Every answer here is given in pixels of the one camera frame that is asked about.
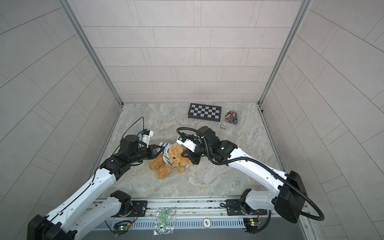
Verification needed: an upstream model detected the circuit board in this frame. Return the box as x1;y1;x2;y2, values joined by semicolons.
113;220;133;236
243;218;261;234

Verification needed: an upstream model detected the left circuit board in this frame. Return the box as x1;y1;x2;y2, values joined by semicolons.
113;220;133;236

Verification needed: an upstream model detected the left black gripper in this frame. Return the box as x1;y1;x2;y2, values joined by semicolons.
128;144;165;165

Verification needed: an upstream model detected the round white sticker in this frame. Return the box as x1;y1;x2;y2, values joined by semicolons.
203;218;212;229

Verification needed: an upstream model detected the black white chessboard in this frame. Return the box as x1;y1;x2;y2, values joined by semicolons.
188;103;222;122

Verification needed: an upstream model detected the blue white striped sweater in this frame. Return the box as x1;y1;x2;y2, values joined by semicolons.
160;142;172;166

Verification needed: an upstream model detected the aluminium mounting rail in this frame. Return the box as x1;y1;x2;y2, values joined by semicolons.
58;196;311;222

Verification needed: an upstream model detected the clear bag with green parts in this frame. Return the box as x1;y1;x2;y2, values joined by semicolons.
154;208;177;236

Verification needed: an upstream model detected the right circuit board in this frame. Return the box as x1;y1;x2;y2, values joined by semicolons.
243;218;261;234

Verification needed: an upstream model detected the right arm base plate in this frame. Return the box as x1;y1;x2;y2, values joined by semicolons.
224;199;268;217

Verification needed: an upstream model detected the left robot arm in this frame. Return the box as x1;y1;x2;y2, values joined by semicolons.
27;135;165;240

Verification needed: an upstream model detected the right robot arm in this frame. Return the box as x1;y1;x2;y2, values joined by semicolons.
177;126;307;223

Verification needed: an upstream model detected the bag of colourful small parts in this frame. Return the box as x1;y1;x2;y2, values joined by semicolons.
225;110;239;125

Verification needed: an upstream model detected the brown teddy bear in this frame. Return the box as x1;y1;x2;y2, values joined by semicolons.
149;143;193;180

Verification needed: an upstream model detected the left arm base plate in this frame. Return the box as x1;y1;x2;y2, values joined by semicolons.
113;201;148;218

